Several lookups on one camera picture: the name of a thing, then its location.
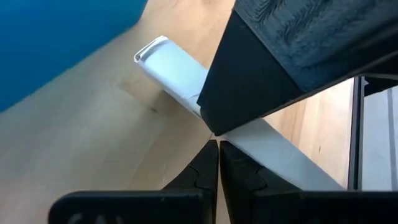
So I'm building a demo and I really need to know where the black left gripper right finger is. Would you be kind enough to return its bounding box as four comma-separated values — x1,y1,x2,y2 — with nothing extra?
219,140,398,224

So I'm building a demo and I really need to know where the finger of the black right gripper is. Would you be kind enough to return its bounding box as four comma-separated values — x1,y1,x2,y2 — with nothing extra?
197,0,398,136

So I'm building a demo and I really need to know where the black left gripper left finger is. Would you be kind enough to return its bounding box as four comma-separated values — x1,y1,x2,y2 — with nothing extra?
48,139,220,224

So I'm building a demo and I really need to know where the teal plastic bin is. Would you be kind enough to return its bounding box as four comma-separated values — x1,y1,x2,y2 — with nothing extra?
0,0,149,113

